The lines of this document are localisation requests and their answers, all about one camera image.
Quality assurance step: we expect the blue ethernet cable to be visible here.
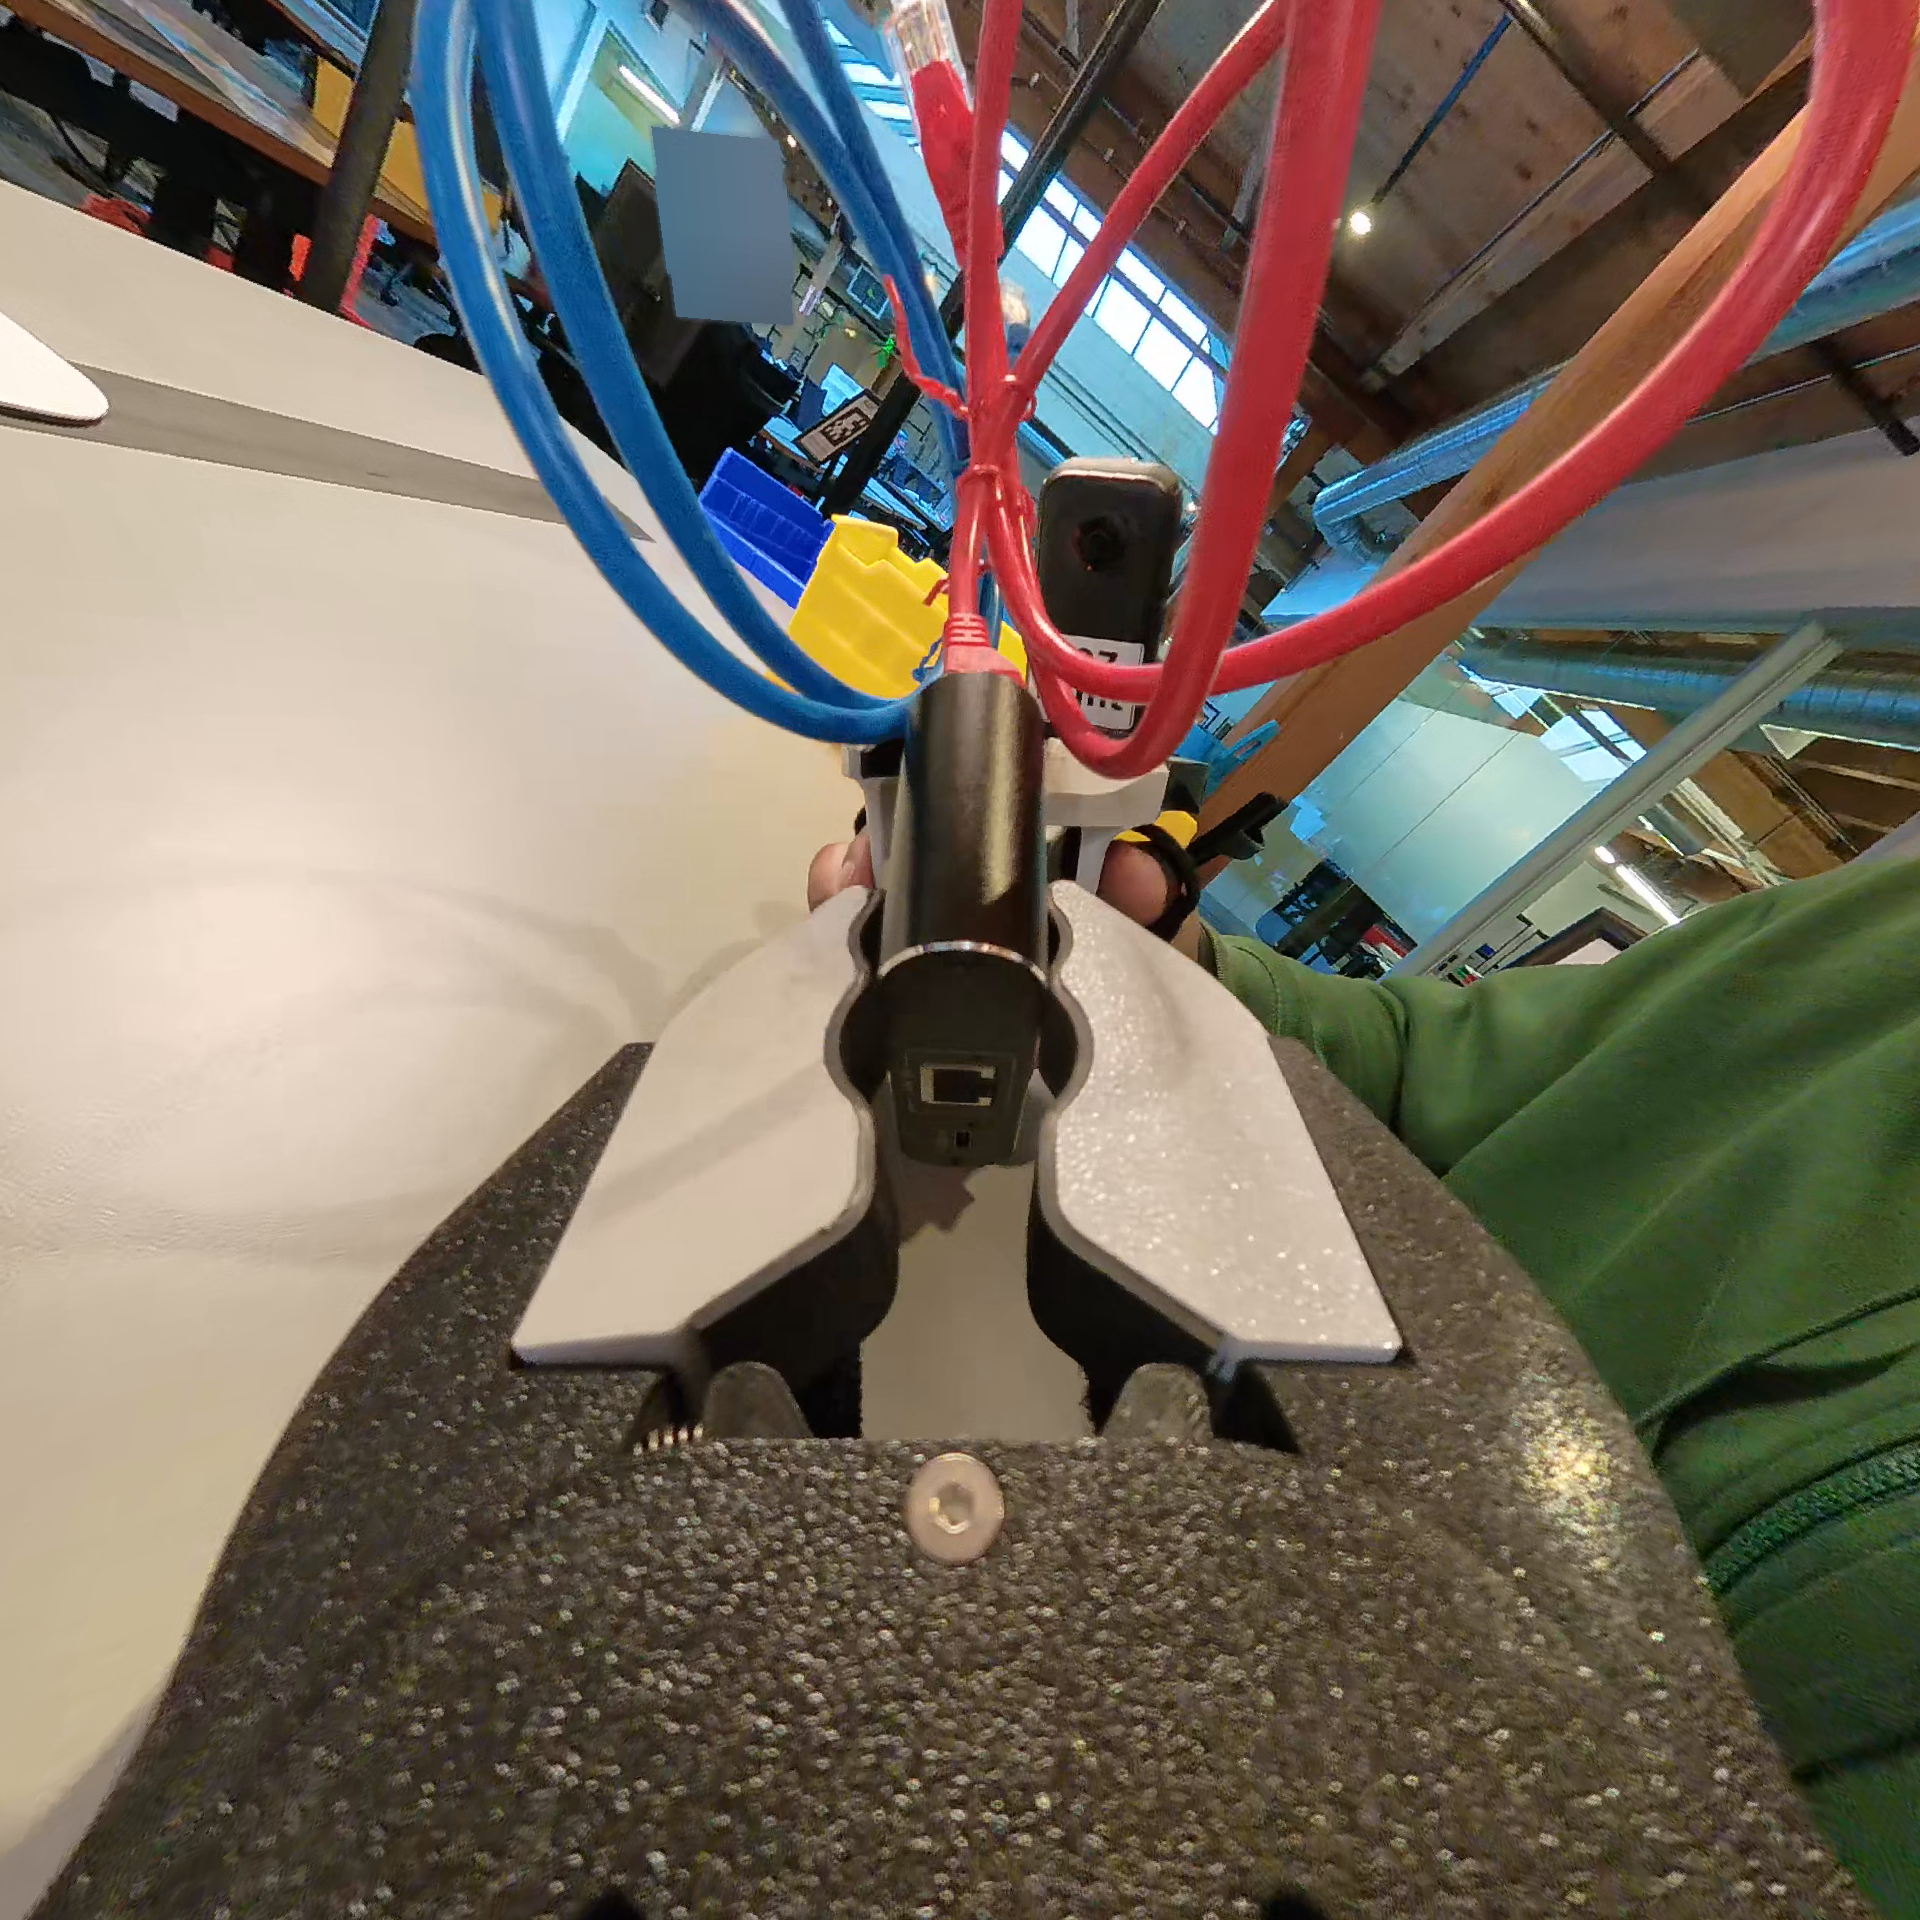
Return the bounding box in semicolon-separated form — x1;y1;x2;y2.
406;0;977;748

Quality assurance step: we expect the yellow plastic bin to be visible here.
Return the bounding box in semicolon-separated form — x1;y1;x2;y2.
790;516;1038;705

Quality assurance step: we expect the green hoodie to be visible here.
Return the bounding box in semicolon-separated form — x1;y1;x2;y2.
1634;1170;1920;1920

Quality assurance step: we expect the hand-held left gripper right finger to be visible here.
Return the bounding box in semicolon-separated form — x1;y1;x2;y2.
1027;882;1409;1434

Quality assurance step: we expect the wooden post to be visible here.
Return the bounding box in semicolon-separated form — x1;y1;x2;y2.
1200;90;1920;781

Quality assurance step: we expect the black pole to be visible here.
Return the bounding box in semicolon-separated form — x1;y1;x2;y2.
307;0;413;308

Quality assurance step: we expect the red ethernet cable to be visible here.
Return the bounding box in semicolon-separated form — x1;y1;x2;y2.
884;0;1920;775

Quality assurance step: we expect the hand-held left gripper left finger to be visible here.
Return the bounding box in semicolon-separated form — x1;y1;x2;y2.
510;885;904;1443

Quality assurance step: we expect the blue plastic bin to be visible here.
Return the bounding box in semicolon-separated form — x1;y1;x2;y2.
698;448;834;609

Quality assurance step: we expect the black ethernet switch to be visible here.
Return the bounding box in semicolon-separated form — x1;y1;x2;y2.
873;674;1051;1168

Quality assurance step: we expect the person's right hand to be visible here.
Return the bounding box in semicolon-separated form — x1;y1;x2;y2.
808;816;1205;944

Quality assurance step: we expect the silver air duct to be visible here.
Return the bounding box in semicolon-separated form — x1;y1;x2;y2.
1312;225;1920;529

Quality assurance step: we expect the instruction board on white stand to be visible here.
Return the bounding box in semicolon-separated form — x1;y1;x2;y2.
0;311;109;426

